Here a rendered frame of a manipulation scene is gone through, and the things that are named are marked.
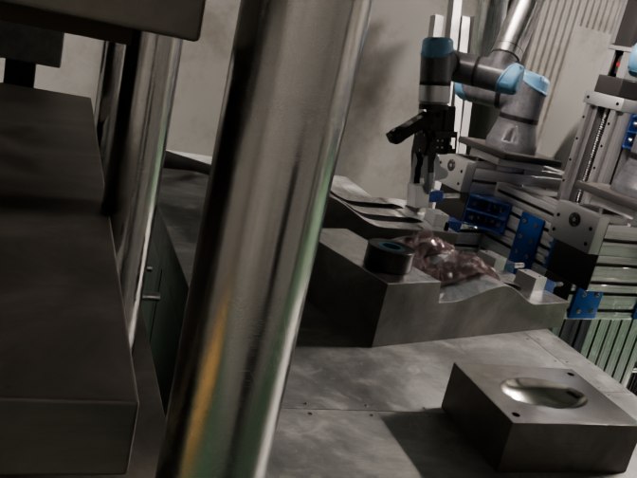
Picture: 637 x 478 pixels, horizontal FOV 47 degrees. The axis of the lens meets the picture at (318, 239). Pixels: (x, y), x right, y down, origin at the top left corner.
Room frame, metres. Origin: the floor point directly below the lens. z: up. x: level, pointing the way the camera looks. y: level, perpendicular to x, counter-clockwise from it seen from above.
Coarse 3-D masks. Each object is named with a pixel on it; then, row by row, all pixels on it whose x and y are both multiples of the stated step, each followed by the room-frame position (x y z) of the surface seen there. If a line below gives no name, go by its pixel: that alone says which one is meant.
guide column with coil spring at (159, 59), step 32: (128, 64) 0.71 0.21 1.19; (160, 64) 0.71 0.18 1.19; (128, 96) 0.70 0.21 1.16; (160, 96) 0.71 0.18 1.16; (128, 128) 0.70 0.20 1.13; (160, 128) 0.72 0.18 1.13; (128, 160) 0.70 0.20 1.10; (160, 160) 0.72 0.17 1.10; (128, 192) 0.70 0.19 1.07; (128, 224) 0.70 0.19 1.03; (128, 256) 0.71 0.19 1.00; (128, 288) 0.71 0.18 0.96; (128, 320) 0.71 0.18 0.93
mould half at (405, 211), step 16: (336, 208) 1.50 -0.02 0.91; (368, 208) 1.69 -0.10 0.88; (336, 224) 1.50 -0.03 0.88; (352, 224) 1.52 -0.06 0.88; (368, 224) 1.53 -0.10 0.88; (384, 224) 1.57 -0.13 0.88; (400, 224) 1.59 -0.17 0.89; (416, 224) 1.61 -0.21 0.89; (368, 240) 1.53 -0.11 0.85; (448, 240) 1.60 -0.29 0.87
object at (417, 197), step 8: (408, 184) 1.78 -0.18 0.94; (416, 184) 1.77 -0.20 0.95; (408, 192) 1.78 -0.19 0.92; (416, 192) 1.74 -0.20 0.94; (424, 192) 1.75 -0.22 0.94; (432, 192) 1.76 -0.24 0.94; (440, 192) 1.77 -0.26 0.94; (408, 200) 1.77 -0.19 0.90; (416, 200) 1.74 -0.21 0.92; (424, 200) 1.75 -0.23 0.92; (432, 200) 1.76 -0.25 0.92; (440, 200) 1.77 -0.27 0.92
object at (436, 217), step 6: (426, 210) 1.68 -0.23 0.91; (432, 210) 1.67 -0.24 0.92; (438, 210) 1.68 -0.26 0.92; (426, 216) 1.67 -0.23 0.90; (432, 216) 1.65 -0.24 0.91; (438, 216) 1.64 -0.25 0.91; (444, 216) 1.64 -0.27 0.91; (432, 222) 1.64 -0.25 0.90; (438, 222) 1.64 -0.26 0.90; (444, 222) 1.65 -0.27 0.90; (450, 222) 1.66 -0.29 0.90; (456, 222) 1.66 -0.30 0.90; (450, 228) 1.66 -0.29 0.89; (456, 228) 1.66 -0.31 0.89; (462, 228) 1.69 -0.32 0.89; (468, 228) 1.69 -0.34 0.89; (474, 228) 1.70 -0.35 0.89
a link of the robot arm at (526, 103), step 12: (528, 72) 2.17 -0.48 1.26; (528, 84) 2.16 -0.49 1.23; (540, 84) 2.17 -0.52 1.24; (504, 96) 2.19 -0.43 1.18; (516, 96) 2.17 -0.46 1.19; (528, 96) 2.16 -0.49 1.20; (540, 96) 2.17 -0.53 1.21; (504, 108) 2.20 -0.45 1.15; (516, 108) 2.17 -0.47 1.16; (528, 108) 2.16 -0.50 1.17; (540, 108) 2.18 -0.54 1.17
